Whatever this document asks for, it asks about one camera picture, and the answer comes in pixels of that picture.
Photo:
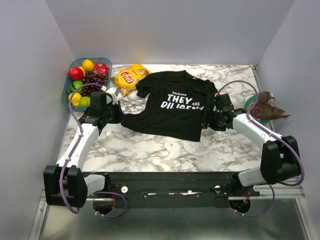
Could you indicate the green watermelon toy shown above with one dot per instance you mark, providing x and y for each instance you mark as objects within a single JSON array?
[{"x": 75, "y": 85}]

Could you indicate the aluminium frame rail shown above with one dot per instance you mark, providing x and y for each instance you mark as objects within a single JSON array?
[{"x": 282, "y": 192}]

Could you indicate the green lime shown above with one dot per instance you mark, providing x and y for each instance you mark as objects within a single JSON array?
[{"x": 84, "y": 101}]

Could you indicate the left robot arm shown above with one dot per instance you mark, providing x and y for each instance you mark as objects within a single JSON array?
[{"x": 64, "y": 182}]

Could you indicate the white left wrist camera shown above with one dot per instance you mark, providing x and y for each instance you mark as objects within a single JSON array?
[{"x": 111, "y": 97}]

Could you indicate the purple grapes bunch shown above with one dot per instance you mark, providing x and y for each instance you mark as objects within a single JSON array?
[{"x": 93, "y": 77}]

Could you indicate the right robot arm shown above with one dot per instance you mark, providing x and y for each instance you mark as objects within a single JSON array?
[{"x": 280, "y": 159}]

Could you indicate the yellow chips bag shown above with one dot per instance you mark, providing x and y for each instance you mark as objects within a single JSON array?
[{"x": 127, "y": 78}]

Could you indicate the teal plastic fruit basket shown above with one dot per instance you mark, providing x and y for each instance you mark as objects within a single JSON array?
[{"x": 78, "y": 63}]

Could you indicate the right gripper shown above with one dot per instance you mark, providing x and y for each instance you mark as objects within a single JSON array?
[{"x": 209, "y": 114}]

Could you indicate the red dragon fruit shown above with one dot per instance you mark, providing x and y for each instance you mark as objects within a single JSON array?
[{"x": 101, "y": 69}]

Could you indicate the orange fruit top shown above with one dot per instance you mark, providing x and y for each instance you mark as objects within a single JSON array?
[{"x": 88, "y": 65}]

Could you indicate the black printed t-shirt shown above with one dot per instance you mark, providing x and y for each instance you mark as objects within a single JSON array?
[{"x": 177, "y": 104}]

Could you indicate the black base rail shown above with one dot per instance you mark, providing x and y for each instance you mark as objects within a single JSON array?
[{"x": 160, "y": 190}]

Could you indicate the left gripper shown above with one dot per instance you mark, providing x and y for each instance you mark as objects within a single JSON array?
[{"x": 120, "y": 114}]

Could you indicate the red apple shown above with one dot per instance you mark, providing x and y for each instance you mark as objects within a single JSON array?
[{"x": 75, "y": 73}]

